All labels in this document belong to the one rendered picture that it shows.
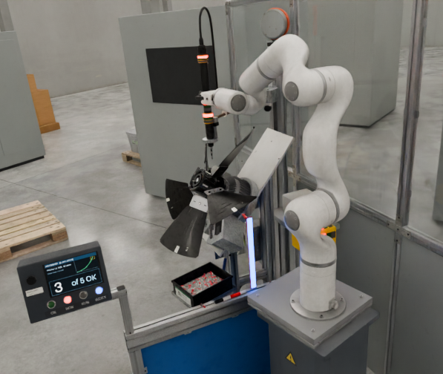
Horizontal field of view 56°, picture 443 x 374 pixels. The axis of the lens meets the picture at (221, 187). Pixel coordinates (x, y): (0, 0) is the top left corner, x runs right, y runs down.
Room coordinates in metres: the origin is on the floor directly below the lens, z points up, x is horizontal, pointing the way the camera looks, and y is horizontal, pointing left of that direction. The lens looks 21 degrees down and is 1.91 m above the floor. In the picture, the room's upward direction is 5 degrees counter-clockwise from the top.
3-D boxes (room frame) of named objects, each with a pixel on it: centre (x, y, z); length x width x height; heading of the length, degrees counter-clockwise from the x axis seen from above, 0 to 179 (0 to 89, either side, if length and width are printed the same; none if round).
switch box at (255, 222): (2.15, -0.20, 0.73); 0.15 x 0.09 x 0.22; 112
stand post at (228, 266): (1.98, -0.02, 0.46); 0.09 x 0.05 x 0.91; 22
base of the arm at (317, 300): (1.22, -0.30, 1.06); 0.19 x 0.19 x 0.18
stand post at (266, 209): (2.06, -0.23, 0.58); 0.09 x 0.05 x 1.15; 22
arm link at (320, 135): (1.23, -0.33, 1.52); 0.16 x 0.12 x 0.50; 124
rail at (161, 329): (1.44, -0.01, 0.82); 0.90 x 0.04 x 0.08; 112
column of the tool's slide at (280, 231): (2.41, -0.37, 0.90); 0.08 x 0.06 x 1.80; 57
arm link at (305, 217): (1.20, -0.28, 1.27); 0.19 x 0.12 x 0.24; 124
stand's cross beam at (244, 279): (2.02, -0.12, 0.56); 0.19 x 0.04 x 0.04; 112
